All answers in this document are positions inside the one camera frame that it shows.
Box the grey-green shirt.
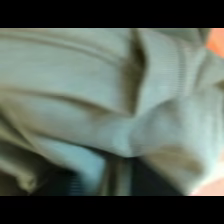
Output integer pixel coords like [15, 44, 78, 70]
[0, 27, 224, 197]

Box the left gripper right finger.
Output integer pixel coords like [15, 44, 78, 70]
[131, 157, 184, 197]

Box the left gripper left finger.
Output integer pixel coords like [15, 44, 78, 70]
[37, 146, 108, 197]

